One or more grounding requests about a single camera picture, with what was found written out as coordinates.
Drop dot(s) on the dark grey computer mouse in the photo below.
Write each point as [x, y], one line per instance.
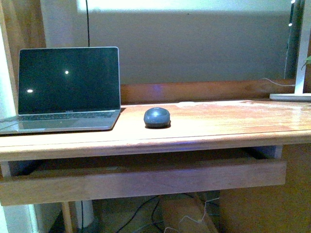
[157, 117]

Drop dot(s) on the grey open laptop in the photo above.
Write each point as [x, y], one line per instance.
[66, 90]

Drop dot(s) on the wooden pull-out keyboard tray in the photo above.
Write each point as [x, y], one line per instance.
[123, 176]

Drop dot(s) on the white desk lamp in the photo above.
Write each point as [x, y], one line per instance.
[297, 51]

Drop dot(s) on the green plant leaves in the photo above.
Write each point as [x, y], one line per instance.
[307, 62]

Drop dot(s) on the wooden desk frame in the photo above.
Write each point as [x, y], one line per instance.
[204, 116]

